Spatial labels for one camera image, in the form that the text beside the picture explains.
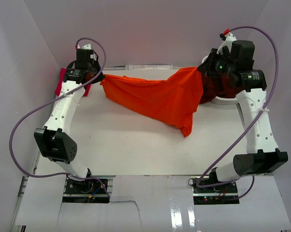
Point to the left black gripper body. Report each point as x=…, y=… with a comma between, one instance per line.
x=95, y=68

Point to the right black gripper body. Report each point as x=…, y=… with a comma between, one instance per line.
x=220, y=65

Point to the dark red t shirt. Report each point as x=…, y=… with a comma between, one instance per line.
x=217, y=89

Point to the orange t shirt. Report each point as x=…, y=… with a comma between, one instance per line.
x=172, y=101

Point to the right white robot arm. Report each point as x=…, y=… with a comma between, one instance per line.
x=263, y=155

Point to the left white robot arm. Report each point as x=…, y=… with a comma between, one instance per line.
x=53, y=139

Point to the white plastic basket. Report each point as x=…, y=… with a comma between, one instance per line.
x=226, y=100

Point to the folded pink t shirt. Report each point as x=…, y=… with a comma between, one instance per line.
x=59, y=85

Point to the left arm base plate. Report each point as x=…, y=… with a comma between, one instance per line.
x=85, y=187

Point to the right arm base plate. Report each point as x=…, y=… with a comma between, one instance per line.
x=228, y=188

